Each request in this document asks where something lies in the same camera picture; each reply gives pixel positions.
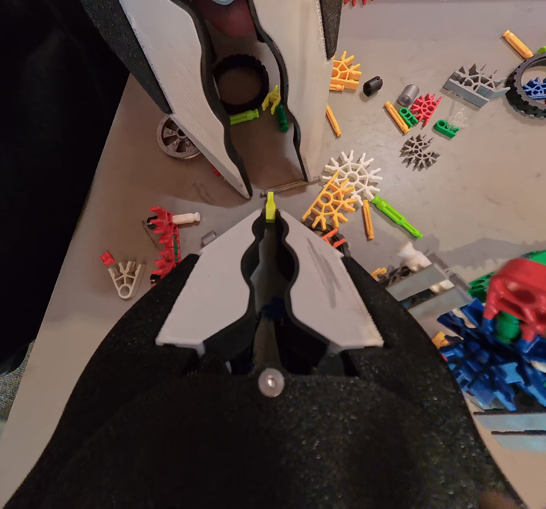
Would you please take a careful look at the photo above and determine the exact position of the white fan connector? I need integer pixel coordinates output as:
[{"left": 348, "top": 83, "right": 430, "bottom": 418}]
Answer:
[{"left": 107, "top": 260, "right": 146, "bottom": 300}]

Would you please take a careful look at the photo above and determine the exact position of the grey blue panel pair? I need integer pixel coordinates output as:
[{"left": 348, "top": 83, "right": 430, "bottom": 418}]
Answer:
[{"left": 473, "top": 408, "right": 546, "bottom": 451}]

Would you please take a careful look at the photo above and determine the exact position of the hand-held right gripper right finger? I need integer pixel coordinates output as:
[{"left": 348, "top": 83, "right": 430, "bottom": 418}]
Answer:
[{"left": 275, "top": 210, "right": 384, "bottom": 352}]

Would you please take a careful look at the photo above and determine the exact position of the white snowflake connector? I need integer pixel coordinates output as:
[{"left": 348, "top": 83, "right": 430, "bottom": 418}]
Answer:
[{"left": 322, "top": 150, "right": 383, "bottom": 208}]

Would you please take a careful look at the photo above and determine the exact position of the red frame connector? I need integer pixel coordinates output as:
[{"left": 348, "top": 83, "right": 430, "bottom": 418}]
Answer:
[{"left": 483, "top": 257, "right": 546, "bottom": 342}]

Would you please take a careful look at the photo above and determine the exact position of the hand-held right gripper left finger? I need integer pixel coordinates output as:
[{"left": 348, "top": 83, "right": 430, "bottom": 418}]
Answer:
[{"left": 156, "top": 210, "right": 267, "bottom": 354}]

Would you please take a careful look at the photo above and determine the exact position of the large black knobby tyre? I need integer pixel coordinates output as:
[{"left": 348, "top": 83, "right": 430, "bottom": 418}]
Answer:
[{"left": 505, "top": 52, "right": 546, "bottom": 118}]

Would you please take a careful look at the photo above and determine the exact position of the orange fan connector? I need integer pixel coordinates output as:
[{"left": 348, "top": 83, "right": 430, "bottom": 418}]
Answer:
[{"left": 329, "top": 51, "right": 363, "bottom": 93}]

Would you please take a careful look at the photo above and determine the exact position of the grey connector with panel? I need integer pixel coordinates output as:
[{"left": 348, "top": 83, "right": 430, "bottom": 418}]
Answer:
[{"left": 442, "top": 64, "right": 509, "bottom": 108}]

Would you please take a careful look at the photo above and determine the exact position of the yellow half-circle connector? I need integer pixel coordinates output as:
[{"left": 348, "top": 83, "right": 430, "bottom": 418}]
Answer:
[{"left": 301, "top": 171, "right": 359, "bottom": 231}]

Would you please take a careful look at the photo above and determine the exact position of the dark grey snowflake connector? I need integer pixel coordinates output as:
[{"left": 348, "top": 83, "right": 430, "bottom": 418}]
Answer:
[{"left": 399, "top": 134, "right": 440, "bottom": 172}]

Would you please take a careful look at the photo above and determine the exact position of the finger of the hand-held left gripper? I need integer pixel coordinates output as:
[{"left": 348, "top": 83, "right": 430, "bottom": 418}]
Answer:
[
  {"left": 119, "top": 0, "right": 253, "bottom": 199},
  {"left": 249, "top": 0, "right": 330, "bottom": 182}
]

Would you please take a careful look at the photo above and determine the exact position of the person's left hand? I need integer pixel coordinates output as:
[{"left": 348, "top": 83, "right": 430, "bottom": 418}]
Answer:
[{"left": 204, "top": 0, "right": 257, "bottom": 39}]

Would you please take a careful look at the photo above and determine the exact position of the green connector structure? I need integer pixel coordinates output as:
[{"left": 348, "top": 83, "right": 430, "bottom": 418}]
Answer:
[{"left": 468, "top": 251, "right": 546, "bottom": 301}]

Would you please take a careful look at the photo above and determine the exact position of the white rod with black cap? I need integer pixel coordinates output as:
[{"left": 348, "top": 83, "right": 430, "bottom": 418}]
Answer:
[{"left": 146, "top": 211, "right": 200, "bottom": 226}]

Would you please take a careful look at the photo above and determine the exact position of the silver spacer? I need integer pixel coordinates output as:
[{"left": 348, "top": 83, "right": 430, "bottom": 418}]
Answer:
[{"left": 397, "top": 83, "right": 421, "bottom": 108}]

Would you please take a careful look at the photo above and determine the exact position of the orange short rod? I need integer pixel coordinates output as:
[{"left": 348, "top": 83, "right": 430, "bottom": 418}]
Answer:
[
  {"left": 361, "top": 199, "right": 375, "bottom": 240},
  {"left": 383, "top": 100, "right": 410, "bottom": 135},
  {"left": 502, "top": 30, "right": 534, "bottom": 60},
  {"left": 325, "top": 103, "right": 343, "bottom": 138}
]

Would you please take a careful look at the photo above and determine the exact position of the white thick rod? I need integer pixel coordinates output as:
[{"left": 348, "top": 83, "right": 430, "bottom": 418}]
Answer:
[{"left": 398, "top": 242, "right": 427, "bottom": 269}]

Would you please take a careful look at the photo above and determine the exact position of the grey spoked wheel hub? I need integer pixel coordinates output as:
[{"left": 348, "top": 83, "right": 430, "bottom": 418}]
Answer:
[{"left": 156, "top": 115, "right": 204, "bottom": 160}]

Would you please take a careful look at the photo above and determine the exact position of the red connector strip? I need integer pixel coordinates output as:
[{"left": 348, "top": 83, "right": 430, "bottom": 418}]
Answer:
[{"left": 149, "top": 206, "right": 182, "bottom": 280}]

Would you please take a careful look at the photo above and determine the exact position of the thin metal rod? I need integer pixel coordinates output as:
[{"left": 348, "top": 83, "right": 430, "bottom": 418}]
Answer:
[{"left": 260, "top": 178, "right": 321, "bottom": 197}]

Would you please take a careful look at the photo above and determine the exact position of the black toy tyre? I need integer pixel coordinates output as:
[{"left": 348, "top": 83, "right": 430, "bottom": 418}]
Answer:
[
  {"left": 315, "top": 227, "right": 353, "bottom": 259},
  {"left": 212, "top": 54, "right": 270, "bottom": 114}
]

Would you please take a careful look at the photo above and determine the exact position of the small red connector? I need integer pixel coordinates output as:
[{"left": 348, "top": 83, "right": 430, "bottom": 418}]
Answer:
[{"left": 410, "top": 93, "right": 443, "bottom": 128}]

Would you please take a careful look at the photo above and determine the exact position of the yellow clip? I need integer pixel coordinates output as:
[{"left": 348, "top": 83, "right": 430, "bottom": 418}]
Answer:
[{"left": 261, "top": 85, "right": 281, "bottom": 116}]

